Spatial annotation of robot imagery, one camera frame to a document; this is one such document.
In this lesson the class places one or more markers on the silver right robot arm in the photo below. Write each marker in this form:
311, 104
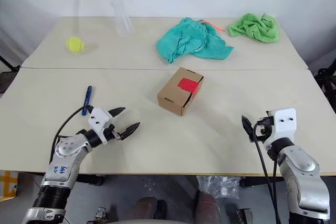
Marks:
302, 171

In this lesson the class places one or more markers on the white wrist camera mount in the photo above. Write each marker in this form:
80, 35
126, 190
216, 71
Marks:
284, 124
98, 117

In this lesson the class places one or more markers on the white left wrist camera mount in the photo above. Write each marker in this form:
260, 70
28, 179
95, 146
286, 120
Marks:
98, 117

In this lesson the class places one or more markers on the black table frame bar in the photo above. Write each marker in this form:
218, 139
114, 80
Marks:
90, 179
262, 182

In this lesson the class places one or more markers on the black tripod stand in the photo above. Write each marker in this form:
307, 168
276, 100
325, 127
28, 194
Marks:
8, 62

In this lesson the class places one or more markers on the metal caster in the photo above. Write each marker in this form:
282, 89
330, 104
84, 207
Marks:
101, 213
244, 216

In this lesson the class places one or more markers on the brown cardboard box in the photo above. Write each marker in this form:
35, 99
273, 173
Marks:
170, 95

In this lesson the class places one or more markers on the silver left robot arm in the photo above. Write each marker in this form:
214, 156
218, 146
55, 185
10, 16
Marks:
65, 150

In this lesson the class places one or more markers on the blue pen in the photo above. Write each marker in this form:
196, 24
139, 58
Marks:
86, 100

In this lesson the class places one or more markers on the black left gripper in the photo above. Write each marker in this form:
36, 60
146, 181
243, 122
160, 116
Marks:
111, 130

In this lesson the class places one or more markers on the clear plastic bag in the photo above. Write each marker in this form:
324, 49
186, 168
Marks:
219, 186

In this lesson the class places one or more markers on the red tape patch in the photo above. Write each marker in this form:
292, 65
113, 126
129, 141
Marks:
187, 85

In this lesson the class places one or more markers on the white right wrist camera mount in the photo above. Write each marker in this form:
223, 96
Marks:
284, 124

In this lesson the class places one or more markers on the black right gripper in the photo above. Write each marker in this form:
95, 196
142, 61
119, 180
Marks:
262, 132

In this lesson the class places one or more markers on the black equipment stand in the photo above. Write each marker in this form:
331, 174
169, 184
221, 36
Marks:
326, 79

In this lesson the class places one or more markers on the brown rounded shape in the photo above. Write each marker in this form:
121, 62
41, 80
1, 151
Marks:
146, 208
207, 205

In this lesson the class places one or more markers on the green cloth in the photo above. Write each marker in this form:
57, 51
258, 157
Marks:
254, 28

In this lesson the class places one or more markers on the clear plastic cup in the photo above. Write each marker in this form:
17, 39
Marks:
123, 22

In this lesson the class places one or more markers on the yellow tennis ball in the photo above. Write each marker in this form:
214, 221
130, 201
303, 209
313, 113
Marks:
75, 44

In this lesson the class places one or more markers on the teal cloth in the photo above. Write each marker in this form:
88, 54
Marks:
191, 41

